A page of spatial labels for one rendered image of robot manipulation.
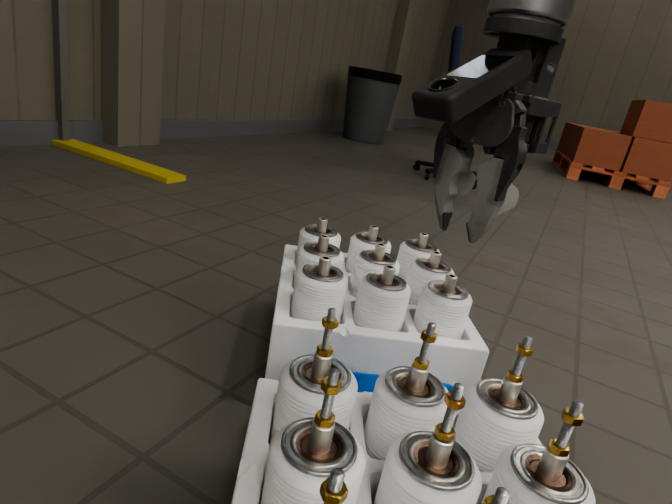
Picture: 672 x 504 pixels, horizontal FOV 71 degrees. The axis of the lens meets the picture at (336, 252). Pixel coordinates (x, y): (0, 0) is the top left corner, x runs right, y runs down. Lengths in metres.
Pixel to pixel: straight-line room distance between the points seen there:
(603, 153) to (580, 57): 4.80
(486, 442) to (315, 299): 0.37
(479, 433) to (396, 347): 0.28
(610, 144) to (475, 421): 4.88
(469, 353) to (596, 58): 9.28
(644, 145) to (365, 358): 4.81
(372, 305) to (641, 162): 4.78
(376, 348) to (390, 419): 0.28
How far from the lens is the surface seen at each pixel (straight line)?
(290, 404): 0.58
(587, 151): 5.38
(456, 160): 0.52
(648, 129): 5.48
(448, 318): 0.89
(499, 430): 0.63
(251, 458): 0.58
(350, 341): 0.84
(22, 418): 0.94
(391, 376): 0.62
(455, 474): 0.52
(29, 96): 2.83
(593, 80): 9.99
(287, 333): 0.83
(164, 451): 0.85
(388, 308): 0.85
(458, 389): 0.47
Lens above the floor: 0.59
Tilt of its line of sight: 20 degrees down
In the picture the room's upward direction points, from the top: 10 degrees clockwise
